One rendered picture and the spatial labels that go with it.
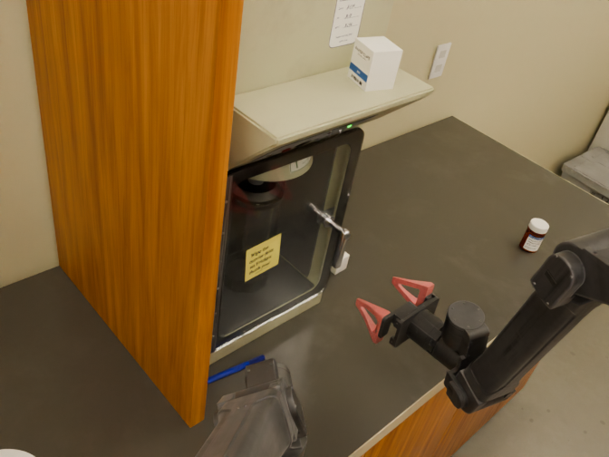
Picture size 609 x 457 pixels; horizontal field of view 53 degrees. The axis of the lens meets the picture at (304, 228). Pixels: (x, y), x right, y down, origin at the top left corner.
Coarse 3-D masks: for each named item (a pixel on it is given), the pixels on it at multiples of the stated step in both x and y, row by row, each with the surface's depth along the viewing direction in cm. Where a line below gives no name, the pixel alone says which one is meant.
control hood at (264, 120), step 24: (336, 72) 91; (240, 96) 81; (264, 96) 82; (288, 96) 83; (312, 96) 84; (336, 96) 85; (360, 96) 86; (384, 96) 87; (408, 96) 89; (240, 120) 78; (264, 120) 77; (288, 120) 78; (312, 120) 79; (336, 120) 80; (360, 120) 88; (240, 144) 80; (264, 144) 76
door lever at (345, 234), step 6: (330, 216) 113; (324, 222) 113; (330, 222) 113; (336, 228) 112; (342, 228) 112; (342, 234) 111; (348, 234) 111; (342, 240) 112; (336, 246) 113; (342, 246) 112; (336, 252) 114; (342, 252) 114; (336, 258) 115; (342, 258) 115; (336, 264) 115
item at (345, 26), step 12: (348, 0) 86; (360, 0) 87; (336, 12) 85; (348, 12) 87; (360, 12) 89; (336, 24) 87; (348, 24) 89; (360, 24) 91; (336, 36) 88; (348, 36) 90
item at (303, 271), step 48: (336, 144) 102; (240, 192) 92; (288, 192) 100; (336, 192) 110; (240, 240) 98; (288, 240) 108; (336, 240) 120; (240, 288) 106; (288, 288) 118; (240, 336) 116
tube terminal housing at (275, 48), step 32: (256, 0) 75; (288, 0) 78; (320, 0) 82; (384, 0) 91; (256, 32) 77; (288, 32) 81; (320, 32) 86; (384, 32) 96; (256, 64) 81; (288, 64) 85; (320, 64) 89; (352, 128) 104; (256, 160) 92; (224, 352) 117
